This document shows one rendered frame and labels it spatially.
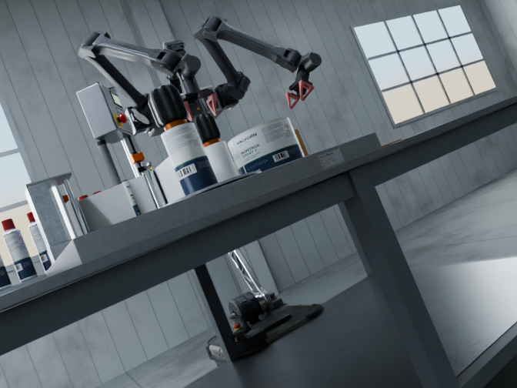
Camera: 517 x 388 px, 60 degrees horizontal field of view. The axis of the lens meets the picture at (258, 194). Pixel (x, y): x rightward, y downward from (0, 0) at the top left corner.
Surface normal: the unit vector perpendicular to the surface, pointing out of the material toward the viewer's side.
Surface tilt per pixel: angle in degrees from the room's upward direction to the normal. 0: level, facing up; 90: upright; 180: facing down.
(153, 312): 90
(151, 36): 90
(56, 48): 90
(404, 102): 90
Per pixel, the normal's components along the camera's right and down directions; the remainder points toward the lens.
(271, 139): 0.22, -0.14
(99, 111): -0.07, -0.02
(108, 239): 0.47, -0.23
